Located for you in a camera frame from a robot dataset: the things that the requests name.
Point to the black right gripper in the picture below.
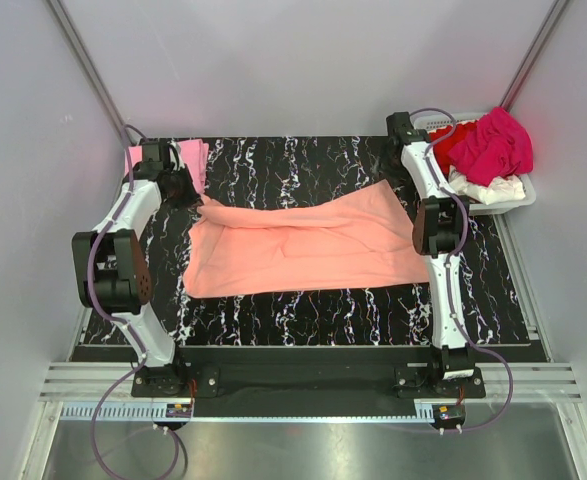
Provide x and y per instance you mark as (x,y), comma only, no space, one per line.
(401,175)

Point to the folded pink t shirt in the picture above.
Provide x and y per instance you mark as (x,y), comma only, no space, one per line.
(194,154)

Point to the white crumpled t shirt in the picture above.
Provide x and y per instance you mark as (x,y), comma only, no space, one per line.
(498,191)

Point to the electronics board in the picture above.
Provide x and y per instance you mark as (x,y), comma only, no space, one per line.
(179,410)
(453,413)

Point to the salmon orange t shirt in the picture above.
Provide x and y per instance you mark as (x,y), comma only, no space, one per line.
(360,240)

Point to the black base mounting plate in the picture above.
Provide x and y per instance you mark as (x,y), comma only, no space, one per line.
(179,380)

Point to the left aluminium frame post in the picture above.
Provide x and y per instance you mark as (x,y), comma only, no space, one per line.
(71,35)

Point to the right electronics board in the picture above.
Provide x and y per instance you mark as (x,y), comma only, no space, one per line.
(453,413)

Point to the left electronics board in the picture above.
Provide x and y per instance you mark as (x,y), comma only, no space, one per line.
(179,410)

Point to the magenta crumpled t shirt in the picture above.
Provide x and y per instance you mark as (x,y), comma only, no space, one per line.
(498,146)

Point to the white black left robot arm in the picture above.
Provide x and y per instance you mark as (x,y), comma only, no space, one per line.
(112,274)

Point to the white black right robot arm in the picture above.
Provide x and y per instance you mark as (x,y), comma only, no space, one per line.
(439,233)

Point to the aluminium frame post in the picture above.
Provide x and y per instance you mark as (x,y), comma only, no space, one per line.
(71,35)
(541,39)

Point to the aluminium front rail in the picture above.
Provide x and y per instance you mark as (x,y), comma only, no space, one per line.
(532,382)

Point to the white plastic laundry basket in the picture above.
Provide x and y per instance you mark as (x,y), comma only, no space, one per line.
(432,122)

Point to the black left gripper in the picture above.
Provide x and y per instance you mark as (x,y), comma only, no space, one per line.
(191,198)

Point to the grey slotted cable duct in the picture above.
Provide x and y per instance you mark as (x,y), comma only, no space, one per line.
(204,412)

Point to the right aluminium frame post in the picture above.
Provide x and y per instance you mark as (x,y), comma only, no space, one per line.
(541,39)

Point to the red crumpled t shirt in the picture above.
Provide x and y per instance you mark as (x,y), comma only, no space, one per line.
(446,138)

